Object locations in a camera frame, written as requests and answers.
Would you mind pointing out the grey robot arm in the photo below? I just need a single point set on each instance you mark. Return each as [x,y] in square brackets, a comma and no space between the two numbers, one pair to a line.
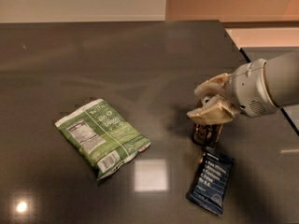
[282,79]

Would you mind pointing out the dark blue RXBAR wrapper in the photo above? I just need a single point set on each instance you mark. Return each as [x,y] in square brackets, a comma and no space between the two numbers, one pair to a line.
[210,181]

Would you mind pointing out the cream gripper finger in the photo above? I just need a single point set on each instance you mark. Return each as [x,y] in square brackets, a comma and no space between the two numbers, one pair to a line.
[212,87]
[216,110]

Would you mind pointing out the orange La Croix can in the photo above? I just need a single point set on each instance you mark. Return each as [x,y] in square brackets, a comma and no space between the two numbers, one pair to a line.
[206,135]

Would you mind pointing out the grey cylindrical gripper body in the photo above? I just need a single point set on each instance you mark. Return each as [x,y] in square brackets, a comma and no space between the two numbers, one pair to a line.
[249,88]

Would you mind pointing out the green chip bag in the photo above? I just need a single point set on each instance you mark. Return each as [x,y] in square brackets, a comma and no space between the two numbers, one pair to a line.
[102,137]

